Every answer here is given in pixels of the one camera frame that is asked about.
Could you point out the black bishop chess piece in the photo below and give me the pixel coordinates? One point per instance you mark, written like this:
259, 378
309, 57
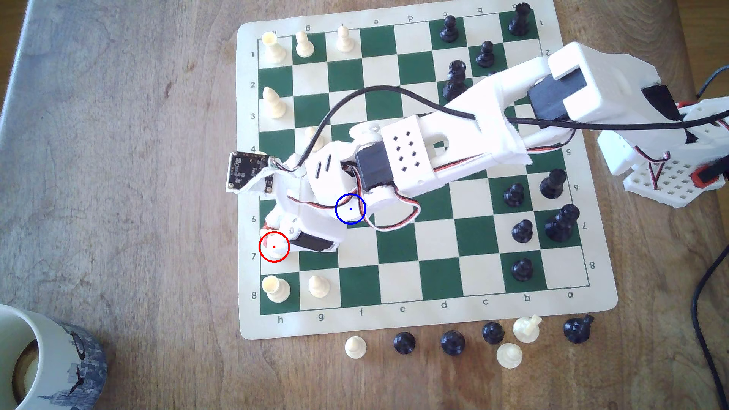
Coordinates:
455, 82

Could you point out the white bishop chess piece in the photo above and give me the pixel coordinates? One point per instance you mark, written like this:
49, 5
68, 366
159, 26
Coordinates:
274, 105

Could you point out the white mug with skyline print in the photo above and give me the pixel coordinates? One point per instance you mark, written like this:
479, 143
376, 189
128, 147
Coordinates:
51, 364

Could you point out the black knight chess piece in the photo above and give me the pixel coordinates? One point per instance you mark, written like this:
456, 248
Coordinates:
578, 330

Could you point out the black camera circuit board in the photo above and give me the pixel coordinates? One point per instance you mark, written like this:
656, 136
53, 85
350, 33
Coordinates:
246, 171

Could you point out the green white chess board mat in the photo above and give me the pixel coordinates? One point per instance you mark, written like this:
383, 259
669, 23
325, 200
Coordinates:
398, 284

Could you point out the black king chess piece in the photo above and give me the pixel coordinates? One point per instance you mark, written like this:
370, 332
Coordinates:
561, 225

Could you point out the black pawn chess piece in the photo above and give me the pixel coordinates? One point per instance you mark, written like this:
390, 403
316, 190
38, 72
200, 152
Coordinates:
404, 343
493, 333
449, 29
552, 184
453, 343
514, 196
522, 270
485, 55
522, 231

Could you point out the red black clamp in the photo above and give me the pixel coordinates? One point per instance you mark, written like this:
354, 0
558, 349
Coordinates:
709, 173

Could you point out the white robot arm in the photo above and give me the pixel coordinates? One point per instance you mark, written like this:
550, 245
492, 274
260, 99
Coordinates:
490, 108

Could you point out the black rook chess piece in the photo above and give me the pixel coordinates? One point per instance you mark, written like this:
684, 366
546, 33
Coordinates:
519, 21

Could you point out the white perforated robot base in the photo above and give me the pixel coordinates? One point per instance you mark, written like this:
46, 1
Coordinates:
672, 182

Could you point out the white pawn chess piece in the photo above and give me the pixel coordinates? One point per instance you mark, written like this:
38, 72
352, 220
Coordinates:
305, 45
356, 347
344, 41
310, 136
277, 251
319, 287

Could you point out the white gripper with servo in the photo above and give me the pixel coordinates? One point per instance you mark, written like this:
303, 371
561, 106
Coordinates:
313, 243

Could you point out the white rook chess piece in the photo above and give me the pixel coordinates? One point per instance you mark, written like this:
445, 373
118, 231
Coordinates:
273, 50
277, 289

